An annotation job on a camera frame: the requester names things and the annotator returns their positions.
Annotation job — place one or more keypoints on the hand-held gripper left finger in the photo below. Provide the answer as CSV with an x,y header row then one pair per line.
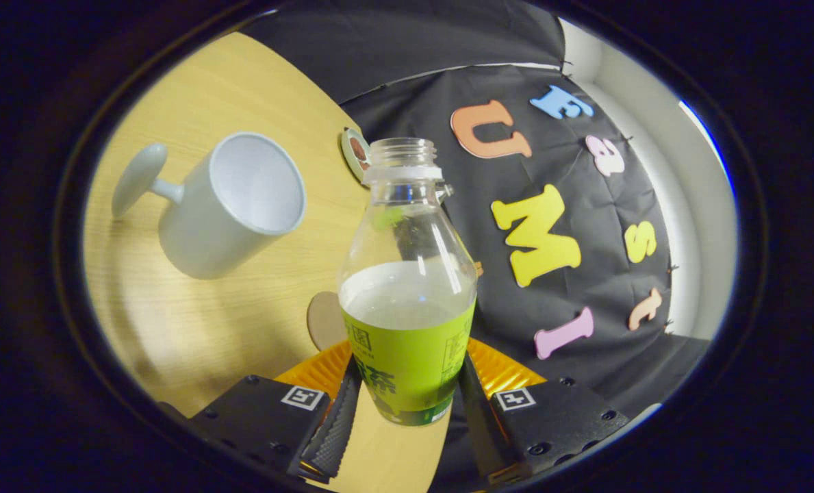
x,y
335,431

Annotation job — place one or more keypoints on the pale green plate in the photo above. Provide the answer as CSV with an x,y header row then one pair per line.
x,y
349,161

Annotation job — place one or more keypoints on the clear juice bottle green label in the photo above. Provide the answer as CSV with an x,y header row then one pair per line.
x,y
406,356

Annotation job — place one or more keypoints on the round brown coaster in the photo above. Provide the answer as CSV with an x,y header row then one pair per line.
x,y
324,322

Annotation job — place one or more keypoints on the white cup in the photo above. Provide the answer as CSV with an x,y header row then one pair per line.
x,y
229,226

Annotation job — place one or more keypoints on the brown food piece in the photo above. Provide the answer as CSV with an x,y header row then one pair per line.
x,y
359,152

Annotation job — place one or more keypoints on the wooden table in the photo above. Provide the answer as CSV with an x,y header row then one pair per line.
x,y
174,308

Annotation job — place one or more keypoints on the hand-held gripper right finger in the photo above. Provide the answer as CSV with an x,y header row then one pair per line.
x,y
478,431

